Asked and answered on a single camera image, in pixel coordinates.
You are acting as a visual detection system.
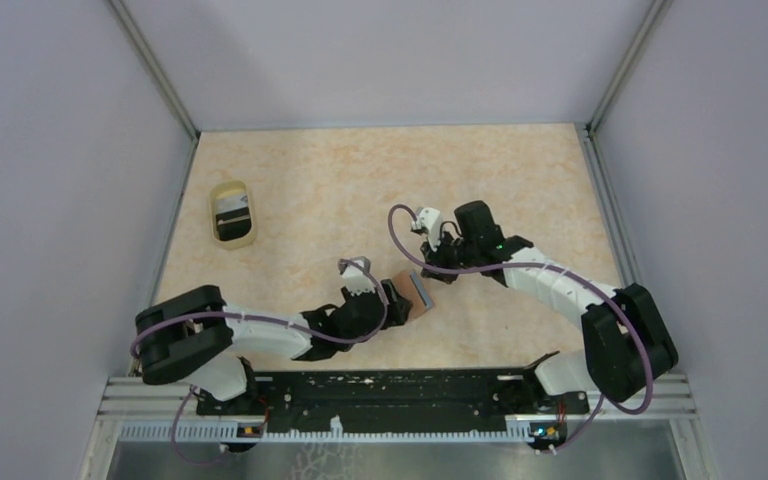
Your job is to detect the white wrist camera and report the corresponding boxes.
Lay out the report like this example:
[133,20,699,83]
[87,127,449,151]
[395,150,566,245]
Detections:
[338,256,375,296]
[411,207,443,242]

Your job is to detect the aluminium frame rail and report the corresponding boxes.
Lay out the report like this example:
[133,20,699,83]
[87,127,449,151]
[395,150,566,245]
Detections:
[96,373,699,421]

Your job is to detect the white slotted cable duct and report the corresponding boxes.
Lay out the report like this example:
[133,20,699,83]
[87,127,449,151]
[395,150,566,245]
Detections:
[119,420,534,444]

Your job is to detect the purple cable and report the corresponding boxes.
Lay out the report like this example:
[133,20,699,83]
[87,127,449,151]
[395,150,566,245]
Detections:
[387,203,656,458]
[130,256,391,466]

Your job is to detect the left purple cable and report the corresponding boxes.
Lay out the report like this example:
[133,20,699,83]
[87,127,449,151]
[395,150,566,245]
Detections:
[130,256,391,466]

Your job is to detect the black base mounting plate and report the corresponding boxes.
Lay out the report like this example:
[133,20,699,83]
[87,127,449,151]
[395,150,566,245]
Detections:
[196,365,590,434]

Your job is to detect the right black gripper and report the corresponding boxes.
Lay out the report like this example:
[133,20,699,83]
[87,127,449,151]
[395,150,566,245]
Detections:
[421,226,480,285]

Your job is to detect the left aluminium corner post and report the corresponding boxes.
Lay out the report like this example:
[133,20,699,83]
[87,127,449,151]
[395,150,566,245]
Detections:
[105,0,201,142]

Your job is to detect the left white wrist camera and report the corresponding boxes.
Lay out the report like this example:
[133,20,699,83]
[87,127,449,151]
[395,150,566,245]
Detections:
[338,256,375,296]

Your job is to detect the brown leather card holder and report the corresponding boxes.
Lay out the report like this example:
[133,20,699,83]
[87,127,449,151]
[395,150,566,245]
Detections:
[392,269,434,321]

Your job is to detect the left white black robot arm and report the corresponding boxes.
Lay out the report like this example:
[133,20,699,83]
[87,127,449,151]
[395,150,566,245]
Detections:
[131,279,415,414]

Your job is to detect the aluminium corner post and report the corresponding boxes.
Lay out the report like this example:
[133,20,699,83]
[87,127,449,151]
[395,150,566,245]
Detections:
[587,0,673,137]
[105,0,201,142]

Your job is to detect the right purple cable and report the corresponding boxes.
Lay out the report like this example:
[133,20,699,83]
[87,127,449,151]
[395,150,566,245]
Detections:
[387,203,656,458]

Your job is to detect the beige oval card tray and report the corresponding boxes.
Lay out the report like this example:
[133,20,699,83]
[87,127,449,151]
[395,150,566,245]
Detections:
[208,179,258,250]

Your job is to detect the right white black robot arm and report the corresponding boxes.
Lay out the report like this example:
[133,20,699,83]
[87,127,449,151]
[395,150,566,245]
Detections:
[411,200,679,412]

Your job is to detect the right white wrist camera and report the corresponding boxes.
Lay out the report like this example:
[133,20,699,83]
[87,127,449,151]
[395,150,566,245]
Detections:
[411,207,443,242]

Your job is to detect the right aluminium corner post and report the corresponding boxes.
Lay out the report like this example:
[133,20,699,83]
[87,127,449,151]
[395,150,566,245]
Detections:
[587,0,673,137]

